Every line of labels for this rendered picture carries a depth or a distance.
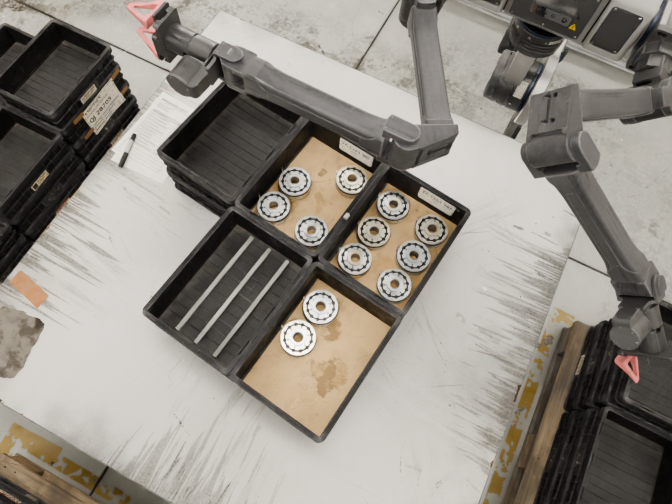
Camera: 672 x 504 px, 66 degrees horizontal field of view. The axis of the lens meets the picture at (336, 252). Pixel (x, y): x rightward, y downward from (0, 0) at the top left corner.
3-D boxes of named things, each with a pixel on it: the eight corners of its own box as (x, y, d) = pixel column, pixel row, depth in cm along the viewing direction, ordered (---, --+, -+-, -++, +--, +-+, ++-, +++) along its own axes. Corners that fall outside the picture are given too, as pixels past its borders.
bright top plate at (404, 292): (391, 262, 155) (391, 261, 155) (417, 283, 153) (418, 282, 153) (370, 286, 152) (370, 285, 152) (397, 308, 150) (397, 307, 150)
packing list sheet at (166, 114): (158, 90, 192) (158, 89, 192) (212, 115, 189) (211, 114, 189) (105, 157, 181) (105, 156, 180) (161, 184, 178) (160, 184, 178)
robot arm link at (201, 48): (229, 59, 109) (225, 39, 104) (211, 82, 107) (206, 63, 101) (201, 46, 110) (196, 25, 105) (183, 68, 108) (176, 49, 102)
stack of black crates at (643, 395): (588, 324, 225) (651, 296, 183) (654, 356, 222) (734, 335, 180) (560, 409, 212) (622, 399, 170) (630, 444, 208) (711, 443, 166)
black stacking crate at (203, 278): (237, 221, 163) (232, 205, 152) (313, 272, 158) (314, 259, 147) (152, 322, 150) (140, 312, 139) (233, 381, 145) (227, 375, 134)
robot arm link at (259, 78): (414, 155, 106) (426, 125, 96) (402, 177, 104) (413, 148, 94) (235, 70, 111) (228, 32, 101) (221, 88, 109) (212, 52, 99)
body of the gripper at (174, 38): (162, 61, 111) (191, 75, 110) (149, 24, 101) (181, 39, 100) (179, 40, 113) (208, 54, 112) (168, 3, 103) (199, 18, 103)
